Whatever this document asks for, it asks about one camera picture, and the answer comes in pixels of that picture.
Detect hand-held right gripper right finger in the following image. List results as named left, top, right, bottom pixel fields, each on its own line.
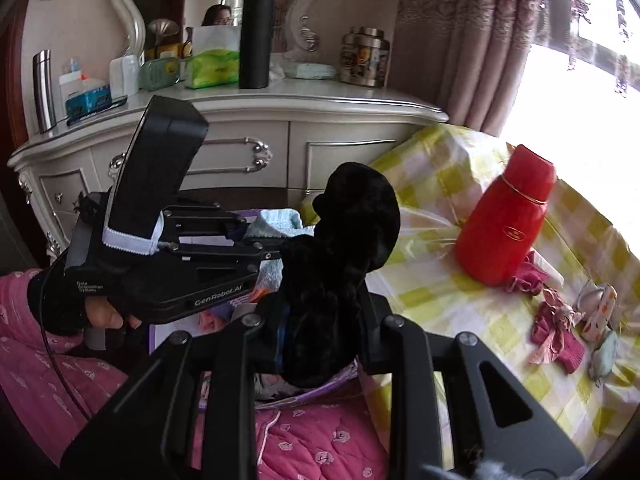
left=359, top=289, right=587, bottom=480

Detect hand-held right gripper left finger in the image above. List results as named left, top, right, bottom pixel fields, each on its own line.
left=60, top=299, right=290, bottom=480

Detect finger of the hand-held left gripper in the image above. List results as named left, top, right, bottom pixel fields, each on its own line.
left=171, top=240, right=284, bottom=264
left=159, top=203, right=249, bottom=244

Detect purple cardboard box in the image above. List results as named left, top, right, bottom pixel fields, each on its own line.
left=149, top=205, right=362, bottom=403

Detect black velvet scrunchie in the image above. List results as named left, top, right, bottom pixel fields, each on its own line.
left=279, top=161, right=402, bottom=389

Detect person's left forearm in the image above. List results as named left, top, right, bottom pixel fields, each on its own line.
left=0, top=268, right=133, bottom=467

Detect person's left hand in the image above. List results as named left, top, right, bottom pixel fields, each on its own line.
left=27, top=271, right=146, bottom=336

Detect light blue towel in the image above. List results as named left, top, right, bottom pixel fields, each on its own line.
left=246, top=208, right=317, bottom=288

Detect dark flat case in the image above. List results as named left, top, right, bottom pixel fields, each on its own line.
left=66, top=97, right=129, bottom=127

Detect blue carton box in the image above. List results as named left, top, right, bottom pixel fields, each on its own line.
left=64, top=85, right=114, bottom=121

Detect green retro radio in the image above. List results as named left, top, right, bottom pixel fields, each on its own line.
left=139, top=57, right=182, bottom=92

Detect white plastic container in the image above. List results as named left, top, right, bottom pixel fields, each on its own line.
left=109, top=54, right=141, bottom=100

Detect pink quilted pajama legs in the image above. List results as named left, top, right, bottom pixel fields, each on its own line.
left=192, top=400, right=392, bottom=480

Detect green tissue pack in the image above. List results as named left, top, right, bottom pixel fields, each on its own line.
left=184, top=48, right=241, bottom=90

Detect white small box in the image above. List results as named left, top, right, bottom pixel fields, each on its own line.
left=58, top=71, right=85, bottom=96

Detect steel thermos flask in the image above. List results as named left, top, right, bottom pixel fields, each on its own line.
left=32, top=49, right=58, bottom=134

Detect gold horn ornament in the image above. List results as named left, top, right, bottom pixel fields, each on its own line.
left=146, top=18, right=183, bottom=60

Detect white paper bag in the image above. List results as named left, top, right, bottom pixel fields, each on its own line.
left=191, top=25, right=242, bottom=57

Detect white vanity dresser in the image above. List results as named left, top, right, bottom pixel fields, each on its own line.
left=7, top=77, right=450, bottom=263

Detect magenta cloth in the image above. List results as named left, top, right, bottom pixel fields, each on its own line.
left=506, top=251, right=552, bottom=297

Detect white framed vanity mirror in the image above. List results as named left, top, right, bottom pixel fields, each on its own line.
left=106, top=0, right=335, bottom=60

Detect pink ruffled cloth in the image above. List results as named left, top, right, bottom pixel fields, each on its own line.
left=528, top=289, right=587, bottom=377

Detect black insulated tumbler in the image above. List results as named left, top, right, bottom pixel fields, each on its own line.
left=238, top=0, right=277, bottom=90

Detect red thermos bottle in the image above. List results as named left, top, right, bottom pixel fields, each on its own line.
left=454, top=143, right=558, bottom=287

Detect pale blue wipes pack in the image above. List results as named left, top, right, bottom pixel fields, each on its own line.
left=284, top=62, right=338, bottom=81

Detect yellow checkered plastic tablecloth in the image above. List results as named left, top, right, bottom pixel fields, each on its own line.
left=300, top=122, right=640, bottom=471

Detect orange print fabric pouch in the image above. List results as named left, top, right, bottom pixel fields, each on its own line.
left=579, top=284, right=619, bottom=342

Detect light blue fleece pouch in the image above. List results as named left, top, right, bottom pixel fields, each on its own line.
left=588, top=330, right=621, bottom=382

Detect glass jars with gold lids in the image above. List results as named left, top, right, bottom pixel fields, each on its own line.
left=339, top=26, right=391, bottom=89

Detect pink patterned curtain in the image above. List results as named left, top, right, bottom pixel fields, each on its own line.
left=392, top=0, right=547, bottom=137

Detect black cable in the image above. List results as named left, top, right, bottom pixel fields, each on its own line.
left=41, top=274, right=95, bottom=422

